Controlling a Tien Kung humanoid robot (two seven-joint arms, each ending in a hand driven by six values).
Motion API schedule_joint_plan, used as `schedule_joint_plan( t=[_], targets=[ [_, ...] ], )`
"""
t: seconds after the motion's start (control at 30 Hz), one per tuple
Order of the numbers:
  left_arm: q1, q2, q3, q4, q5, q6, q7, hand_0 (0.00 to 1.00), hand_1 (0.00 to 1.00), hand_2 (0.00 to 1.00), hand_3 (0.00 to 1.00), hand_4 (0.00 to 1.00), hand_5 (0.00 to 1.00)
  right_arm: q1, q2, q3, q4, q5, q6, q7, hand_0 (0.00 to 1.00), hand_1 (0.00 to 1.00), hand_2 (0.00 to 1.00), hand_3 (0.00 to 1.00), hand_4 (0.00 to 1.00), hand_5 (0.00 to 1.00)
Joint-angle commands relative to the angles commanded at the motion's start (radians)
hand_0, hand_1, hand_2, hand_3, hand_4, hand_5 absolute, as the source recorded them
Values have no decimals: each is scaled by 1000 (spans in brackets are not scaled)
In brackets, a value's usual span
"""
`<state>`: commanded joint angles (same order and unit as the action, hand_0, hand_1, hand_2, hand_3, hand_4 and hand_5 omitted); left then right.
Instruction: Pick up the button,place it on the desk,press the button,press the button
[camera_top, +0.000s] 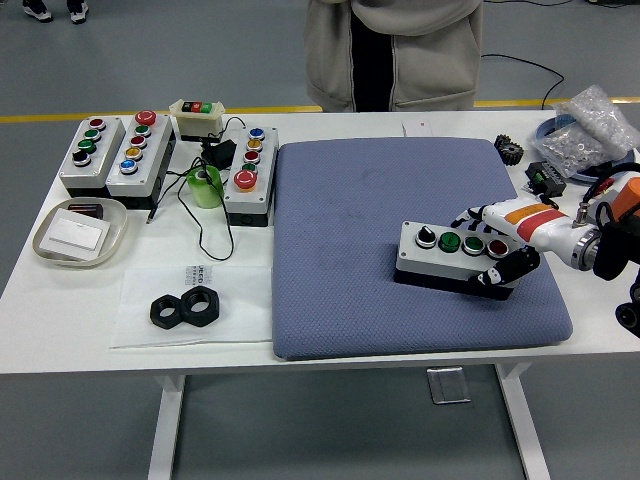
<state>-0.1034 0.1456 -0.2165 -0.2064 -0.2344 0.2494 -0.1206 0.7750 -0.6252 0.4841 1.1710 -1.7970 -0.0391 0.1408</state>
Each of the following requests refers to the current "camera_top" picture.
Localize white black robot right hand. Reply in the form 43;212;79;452
449;198;582;290

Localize four-button box with selector switch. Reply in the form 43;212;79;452
393;220;524;301

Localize grey box with orange button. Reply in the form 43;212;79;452
223;125;280;228

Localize grey box with yellow button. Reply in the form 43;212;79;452
105;110;176;210

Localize grey four-button control box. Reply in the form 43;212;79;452
58;115;127;199

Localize black module with green terminal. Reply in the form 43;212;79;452
523;160;568;197

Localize black gear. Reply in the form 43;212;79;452
493;133;525;166

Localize bubble wrap bag of washers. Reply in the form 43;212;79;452
530;85;640;179

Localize blue plate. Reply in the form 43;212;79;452
534;117;639;184

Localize white card with red mark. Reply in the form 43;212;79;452
401;119;434;138

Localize metal floor socket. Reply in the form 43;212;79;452
427;366;472;405

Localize blue-grey quilted mat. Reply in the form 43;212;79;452
272;137;575;360

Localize person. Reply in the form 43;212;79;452
20;0;90;25
303;0;485;114

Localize white table leg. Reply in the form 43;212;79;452
494;362;551;480
147;372;187;480

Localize clear printed plastic bag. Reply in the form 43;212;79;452
108;264;275;350

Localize black power adapter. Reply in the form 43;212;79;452
200;139;237;169

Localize green tape roll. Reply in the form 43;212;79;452
186;165;224;210

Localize large black hex nut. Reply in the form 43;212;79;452
179;285;221;329

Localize small black hex nut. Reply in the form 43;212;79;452
149;294;187;330

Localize beige shallow tray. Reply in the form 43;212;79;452
32;197;130;270

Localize dark red small block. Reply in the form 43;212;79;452
67;202;105;220

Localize black floor cable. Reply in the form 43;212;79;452
480;53;566;110

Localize cream red-green switch box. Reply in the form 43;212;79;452
169;98;227;143

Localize thin black adapter cord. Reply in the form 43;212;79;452
146;115;246;262

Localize white wall switch panel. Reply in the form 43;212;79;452
39;208;112;261

